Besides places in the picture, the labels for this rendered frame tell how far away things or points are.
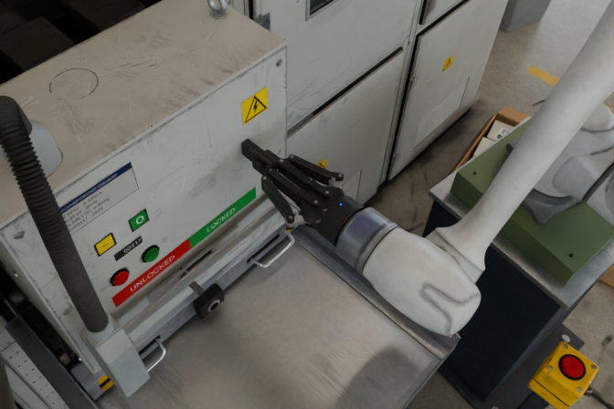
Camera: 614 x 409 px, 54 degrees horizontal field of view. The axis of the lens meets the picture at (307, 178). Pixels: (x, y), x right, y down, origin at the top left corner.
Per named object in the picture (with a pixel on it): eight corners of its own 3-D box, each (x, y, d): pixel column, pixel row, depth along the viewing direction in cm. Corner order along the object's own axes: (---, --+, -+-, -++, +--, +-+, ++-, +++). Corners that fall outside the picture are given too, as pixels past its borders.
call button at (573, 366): (584, 369, 113) (587, 365, 112) (574, 383, 111) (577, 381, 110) (565, 354, 115) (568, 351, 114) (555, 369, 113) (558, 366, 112)
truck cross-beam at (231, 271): (298, 225, 135) (299, 210, 130) (94, 401, 109) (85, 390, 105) (282, 213, 137) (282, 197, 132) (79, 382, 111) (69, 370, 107)
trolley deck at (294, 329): (454, 349, 125) (460, 337, 121) (236, 614, 96) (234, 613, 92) (235, 173, 153) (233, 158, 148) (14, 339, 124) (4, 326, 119)
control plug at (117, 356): (152, 378, 98) (130, 333, 85) (127, 400, 96) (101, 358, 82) (123, 346, 102) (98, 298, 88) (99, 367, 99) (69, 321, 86)
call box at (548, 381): (580, 385, 120) (602, 366, 112) (562, 414, 117) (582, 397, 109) (545, 358, 124) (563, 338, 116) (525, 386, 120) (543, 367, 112)
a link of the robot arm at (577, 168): (541, 135, 152) (580, 72, 134) (603, 180, 145) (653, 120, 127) (503, 167, 145) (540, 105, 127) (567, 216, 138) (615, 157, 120)
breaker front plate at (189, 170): (289, 221, 130) (291, 47, 92) (100, 381, 107) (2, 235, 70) (284, 218, 130) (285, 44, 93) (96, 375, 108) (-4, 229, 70)
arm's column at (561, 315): (468, 254, 233) (528, 124, 175) (555, 330, 214) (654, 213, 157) (394, 316, 215) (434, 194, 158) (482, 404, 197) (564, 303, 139)
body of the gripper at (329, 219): (332, 258, 92) (289, 224, 96) (366, 225, 96) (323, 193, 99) (334, 231, 86) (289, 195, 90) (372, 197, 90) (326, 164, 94)
